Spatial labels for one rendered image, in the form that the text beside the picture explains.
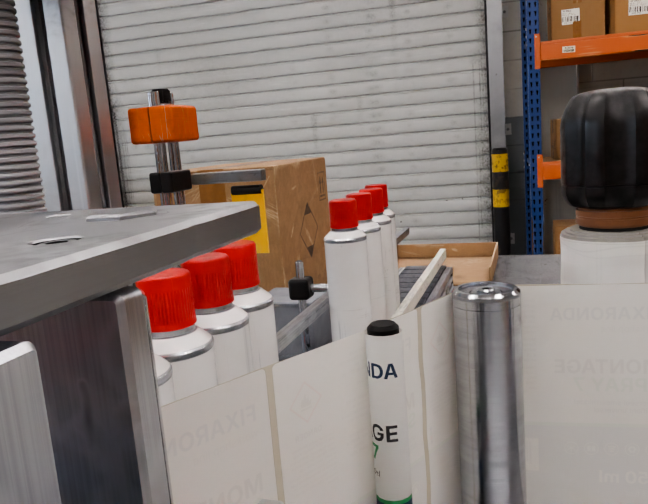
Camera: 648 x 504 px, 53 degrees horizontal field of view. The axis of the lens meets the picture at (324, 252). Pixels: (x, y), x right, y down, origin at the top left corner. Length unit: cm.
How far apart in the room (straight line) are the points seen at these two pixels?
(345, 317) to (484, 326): 43
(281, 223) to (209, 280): 70
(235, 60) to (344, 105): 92
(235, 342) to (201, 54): 494
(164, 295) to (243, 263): 11
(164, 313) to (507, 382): 20
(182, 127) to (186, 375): 24
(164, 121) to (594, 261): 36
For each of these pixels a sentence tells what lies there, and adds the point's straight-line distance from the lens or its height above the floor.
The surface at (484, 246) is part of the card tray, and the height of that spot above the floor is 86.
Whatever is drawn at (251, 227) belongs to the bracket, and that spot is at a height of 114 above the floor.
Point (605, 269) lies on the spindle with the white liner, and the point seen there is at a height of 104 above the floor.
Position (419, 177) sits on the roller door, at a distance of 490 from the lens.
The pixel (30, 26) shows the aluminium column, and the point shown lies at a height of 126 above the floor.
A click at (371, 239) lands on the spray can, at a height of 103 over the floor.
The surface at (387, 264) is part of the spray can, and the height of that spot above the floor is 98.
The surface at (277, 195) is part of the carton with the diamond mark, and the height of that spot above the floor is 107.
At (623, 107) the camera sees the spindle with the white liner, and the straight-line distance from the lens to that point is 55.
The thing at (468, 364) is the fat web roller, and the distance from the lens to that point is 37.
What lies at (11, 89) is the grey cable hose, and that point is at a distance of 45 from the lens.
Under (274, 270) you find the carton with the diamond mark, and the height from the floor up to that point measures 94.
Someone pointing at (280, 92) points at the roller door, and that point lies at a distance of 510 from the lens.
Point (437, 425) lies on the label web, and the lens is 39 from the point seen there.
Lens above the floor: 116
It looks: 10 degrees down
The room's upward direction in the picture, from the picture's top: 5 degrees counter-clockwise
